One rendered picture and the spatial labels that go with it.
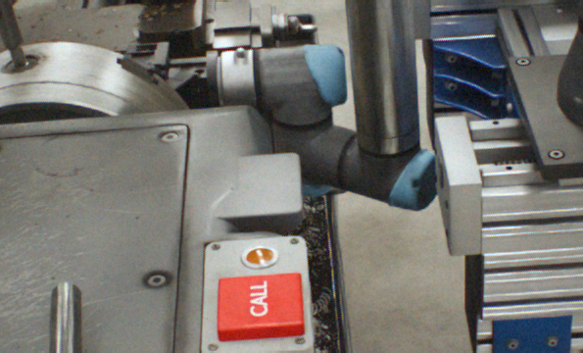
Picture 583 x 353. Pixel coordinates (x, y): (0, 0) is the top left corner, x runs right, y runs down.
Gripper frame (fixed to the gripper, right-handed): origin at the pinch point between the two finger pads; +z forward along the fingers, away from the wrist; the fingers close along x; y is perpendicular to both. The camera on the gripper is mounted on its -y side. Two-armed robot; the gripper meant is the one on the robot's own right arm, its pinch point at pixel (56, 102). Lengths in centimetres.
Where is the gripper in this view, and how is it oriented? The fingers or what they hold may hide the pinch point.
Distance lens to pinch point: 157.1
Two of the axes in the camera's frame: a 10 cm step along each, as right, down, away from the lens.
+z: -10.0, 0.7, 0.2
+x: -0.7, -8.4, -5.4
